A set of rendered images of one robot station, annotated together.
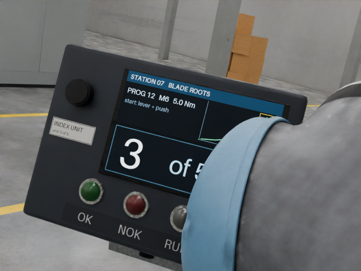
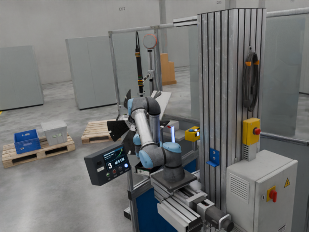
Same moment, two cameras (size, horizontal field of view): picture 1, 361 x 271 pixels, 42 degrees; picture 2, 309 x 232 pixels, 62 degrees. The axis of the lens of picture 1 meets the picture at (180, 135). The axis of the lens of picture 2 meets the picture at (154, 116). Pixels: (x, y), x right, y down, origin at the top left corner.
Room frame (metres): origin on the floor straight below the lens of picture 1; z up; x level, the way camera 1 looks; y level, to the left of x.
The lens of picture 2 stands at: (-0.57, 1.17, 1.93)
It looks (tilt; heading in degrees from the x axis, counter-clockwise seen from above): 17 degrees down; 301
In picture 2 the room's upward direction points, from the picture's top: 5 degrees counter-clockwise
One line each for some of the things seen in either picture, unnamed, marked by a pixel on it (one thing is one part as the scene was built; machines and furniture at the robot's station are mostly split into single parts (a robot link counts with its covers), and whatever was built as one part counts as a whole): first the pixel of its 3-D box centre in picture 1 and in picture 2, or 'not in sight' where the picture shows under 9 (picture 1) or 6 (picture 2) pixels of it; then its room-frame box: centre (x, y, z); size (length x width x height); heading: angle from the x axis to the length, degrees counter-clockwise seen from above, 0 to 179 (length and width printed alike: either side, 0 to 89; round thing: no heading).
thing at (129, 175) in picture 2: not in sight; (129, 177); (0.46, -0.16, 0.96); 0.03 x 0.03 x 0.20; 76
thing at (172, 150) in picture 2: not in sight; (171, 153); (0.12, -0.18, 1.20); 0.13 x 0.12 x 0.14; 45
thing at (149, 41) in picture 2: not in sight; (149, 41); (0.95, -1.43, 1.88); 0.16 x 0.07 x 0.16; 21
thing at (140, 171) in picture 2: not in sight; (149, 165); (0.54, -0.55, 0.85); 0.22 x 0.17 x 0.07; 91
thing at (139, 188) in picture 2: not in sight; (168, 170); (0.36, -0.58, 0.82); 0.90 x 0.04 x 0.08; 76
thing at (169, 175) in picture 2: not in sight; (173, 169); (0.12, -0.18, 1.09); 0.15 x 0.15 x 0.10
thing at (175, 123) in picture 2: not in sight; (169, 125); (0.73, -1.37, 0.92); 0.17 x 0.16 x 0.11; 76
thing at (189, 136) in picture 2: not in sight; (194, 134); (0.27, -0.96, 1.02); 0.16 x 0.10 x 0.11; 76
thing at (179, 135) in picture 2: not in sight; (173, 133); (0.67, -1.32, 0.85); 0.36 x 0.24 x 0.03; 166
